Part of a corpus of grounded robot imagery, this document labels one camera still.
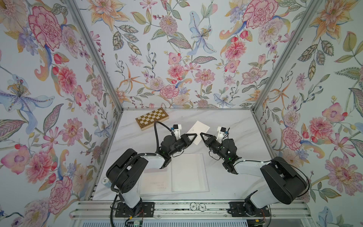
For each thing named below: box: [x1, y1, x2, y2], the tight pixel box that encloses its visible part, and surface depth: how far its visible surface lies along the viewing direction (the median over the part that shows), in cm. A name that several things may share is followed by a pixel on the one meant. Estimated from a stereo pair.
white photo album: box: [138, 152, 210, 196], surface depth 86 cm
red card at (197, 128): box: [186, 120, 211, 146], surface depth 86 cm
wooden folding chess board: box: [135, 107, 170, 131], surface depth 116 cm
